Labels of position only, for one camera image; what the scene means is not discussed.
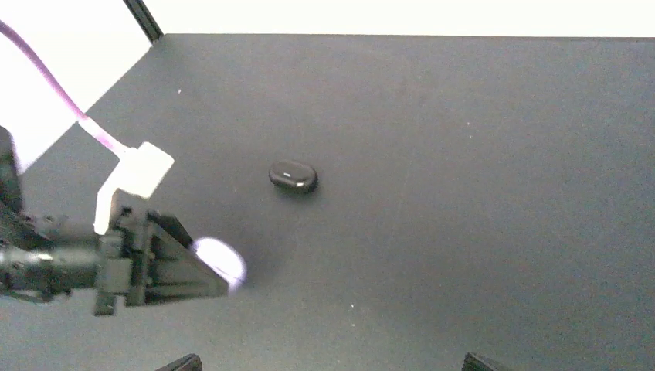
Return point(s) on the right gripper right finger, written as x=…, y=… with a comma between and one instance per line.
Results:
x=476, y=362

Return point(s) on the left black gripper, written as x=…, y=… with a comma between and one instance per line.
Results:
x=148, y=265

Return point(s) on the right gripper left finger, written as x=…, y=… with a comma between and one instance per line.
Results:
x=190, y=362

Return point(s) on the lilac earbud charging case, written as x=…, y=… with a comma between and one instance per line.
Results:
x=223, y=260

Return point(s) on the black earbud holder insert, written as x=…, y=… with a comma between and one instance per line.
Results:
x=293, y=176

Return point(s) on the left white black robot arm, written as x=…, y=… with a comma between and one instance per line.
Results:
x=42, y=257

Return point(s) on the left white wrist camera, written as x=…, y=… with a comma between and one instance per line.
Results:
x=138, y=173

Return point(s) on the left black frame post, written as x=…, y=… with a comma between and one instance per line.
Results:
x=145, y=20

